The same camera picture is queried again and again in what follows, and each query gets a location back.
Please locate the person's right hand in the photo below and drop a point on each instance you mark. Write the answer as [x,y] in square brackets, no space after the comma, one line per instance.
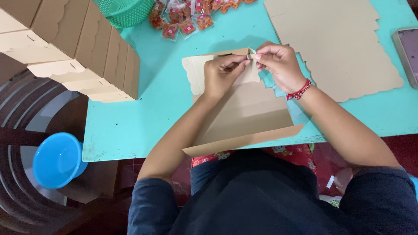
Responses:
[282,67]

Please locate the person's left hand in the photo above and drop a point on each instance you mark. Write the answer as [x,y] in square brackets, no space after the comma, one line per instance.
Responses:
[217,76]

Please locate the half-folded brown cardboard box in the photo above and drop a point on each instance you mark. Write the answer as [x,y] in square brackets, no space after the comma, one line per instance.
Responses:
[248,111]

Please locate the stack of flat cardboard sheets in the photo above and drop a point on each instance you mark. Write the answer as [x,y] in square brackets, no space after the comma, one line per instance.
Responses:
[336,45]

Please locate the pile of orange snack packets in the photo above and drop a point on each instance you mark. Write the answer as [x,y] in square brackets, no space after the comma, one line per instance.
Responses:
[186,18]

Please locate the folded brown cardboard box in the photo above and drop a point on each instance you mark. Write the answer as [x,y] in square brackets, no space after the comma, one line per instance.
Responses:
[94,45]
[116,62]
[16,14]
[55,26]
[130,78]

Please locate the person's red floral garment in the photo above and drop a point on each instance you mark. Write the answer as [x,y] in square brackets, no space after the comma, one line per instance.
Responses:
[294,153]

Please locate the green plastic basket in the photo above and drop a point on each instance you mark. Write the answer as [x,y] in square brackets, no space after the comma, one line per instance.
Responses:
[125,11]

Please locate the small white paper scrap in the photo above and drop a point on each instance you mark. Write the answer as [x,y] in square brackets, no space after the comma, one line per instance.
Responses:
[330,181]

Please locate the phone in clear case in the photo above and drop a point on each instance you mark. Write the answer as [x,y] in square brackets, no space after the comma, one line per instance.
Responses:
[408,55]

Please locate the person's dark blue shirt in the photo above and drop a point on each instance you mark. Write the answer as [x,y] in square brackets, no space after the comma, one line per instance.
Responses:
[261,199]

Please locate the brown cardboard piece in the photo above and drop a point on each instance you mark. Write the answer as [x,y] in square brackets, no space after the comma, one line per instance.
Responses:
[98,182]

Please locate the blue plastic bowl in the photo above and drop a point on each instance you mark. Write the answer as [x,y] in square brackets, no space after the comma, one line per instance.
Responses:
[57,161]

